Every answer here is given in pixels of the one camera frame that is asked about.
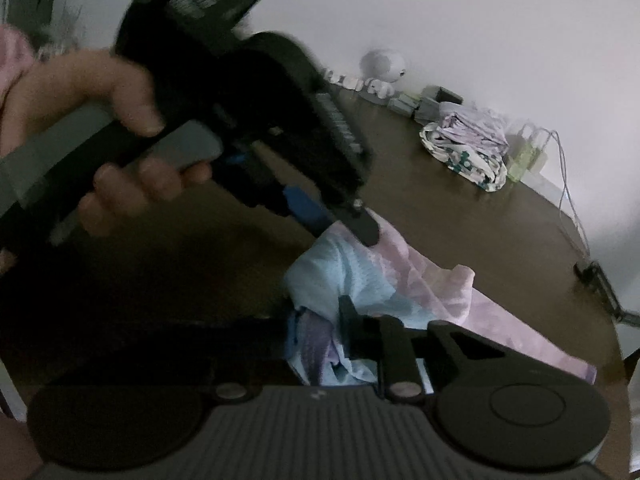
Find pink and blue garment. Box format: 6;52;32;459
284;218;597;387

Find folded patterned clothes stack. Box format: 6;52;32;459
419;102;509;193

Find person's left hand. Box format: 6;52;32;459
0;49;214;269

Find person's right hand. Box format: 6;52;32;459
0;414;43;480

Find white round fan toy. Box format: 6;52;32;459
360;49;406;104

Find green white power strip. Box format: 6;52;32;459
506;122;550;183

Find small black table clamp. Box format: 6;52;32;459
574;260;640;328

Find white charging cable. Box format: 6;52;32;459
529;129;591;256

